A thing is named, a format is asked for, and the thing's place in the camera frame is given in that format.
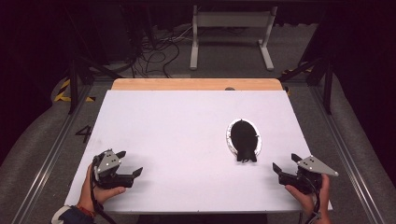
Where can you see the person's left hand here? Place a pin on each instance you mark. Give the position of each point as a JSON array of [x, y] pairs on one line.
[[93, 196]]

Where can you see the wooden table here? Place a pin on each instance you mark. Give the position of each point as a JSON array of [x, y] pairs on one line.
[[186, 84]]

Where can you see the white metal desk frame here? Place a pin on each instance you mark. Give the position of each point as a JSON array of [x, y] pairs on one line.
[[232, 19]]

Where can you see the aluminium rail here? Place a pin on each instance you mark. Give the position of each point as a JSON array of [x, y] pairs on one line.
[[345, 155], [46, 165]]

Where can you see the person's right hand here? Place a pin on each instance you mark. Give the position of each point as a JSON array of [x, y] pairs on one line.
[[311, 205]]

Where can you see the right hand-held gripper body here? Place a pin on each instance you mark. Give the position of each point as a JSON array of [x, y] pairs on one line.
[[314, 166]]

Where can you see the white board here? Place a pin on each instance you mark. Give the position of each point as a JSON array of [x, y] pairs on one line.
[[174, 140]]

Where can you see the black metal stand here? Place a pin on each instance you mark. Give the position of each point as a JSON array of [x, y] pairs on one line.
[[327, 87], [73, 84]]

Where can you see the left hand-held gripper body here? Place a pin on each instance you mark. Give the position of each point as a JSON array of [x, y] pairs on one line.
[[107, 165]]

